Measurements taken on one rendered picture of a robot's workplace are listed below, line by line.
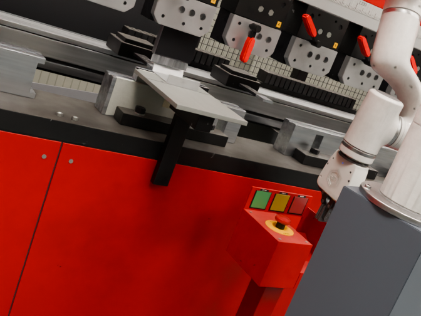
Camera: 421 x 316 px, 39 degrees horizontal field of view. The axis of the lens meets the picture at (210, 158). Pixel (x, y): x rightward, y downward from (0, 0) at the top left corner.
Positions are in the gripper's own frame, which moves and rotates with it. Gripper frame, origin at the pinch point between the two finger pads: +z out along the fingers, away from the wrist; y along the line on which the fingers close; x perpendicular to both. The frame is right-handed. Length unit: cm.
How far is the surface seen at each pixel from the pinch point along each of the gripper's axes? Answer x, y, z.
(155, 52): -39, -36, -18
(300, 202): 1.4, -9.9, 3.2
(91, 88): 77, -349, 99
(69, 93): 59, -343, 105
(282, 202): -4.4, -9.9, 4.0
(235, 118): -29.3, -9.0, -15.0
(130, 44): -37, -55, -13
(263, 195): -11.1, -10.0, 2.8
